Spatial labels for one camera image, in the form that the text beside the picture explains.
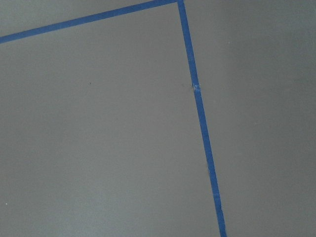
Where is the blue tape strip long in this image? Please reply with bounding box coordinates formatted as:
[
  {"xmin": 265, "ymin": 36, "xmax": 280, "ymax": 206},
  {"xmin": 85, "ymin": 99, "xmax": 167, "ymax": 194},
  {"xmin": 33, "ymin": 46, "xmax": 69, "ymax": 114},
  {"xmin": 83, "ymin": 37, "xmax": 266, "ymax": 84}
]
[{"xmin": 177, "ymin": 0, "xmax": 227, "ymax": 237}]

